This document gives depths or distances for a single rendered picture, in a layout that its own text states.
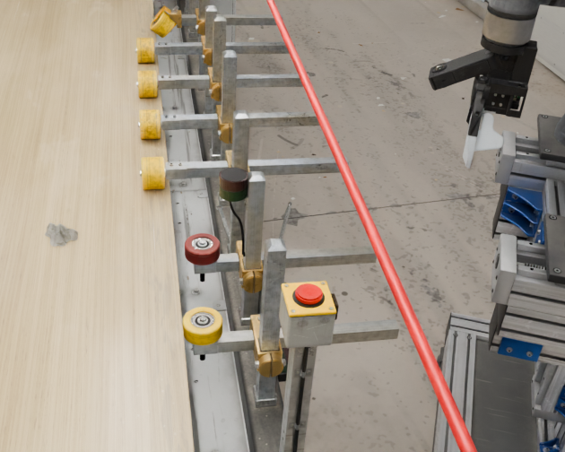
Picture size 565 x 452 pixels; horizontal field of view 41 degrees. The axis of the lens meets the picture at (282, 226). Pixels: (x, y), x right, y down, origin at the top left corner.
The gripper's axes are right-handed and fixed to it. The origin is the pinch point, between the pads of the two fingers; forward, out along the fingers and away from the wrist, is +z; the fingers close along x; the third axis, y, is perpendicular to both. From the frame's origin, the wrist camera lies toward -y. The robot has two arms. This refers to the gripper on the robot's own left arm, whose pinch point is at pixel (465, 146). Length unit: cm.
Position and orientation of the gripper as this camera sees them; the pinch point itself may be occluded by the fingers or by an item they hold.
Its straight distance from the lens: 135.2
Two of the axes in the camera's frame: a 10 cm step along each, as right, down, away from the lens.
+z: -0.6, 8.1, 5.9
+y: 9.7, 1.9, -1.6
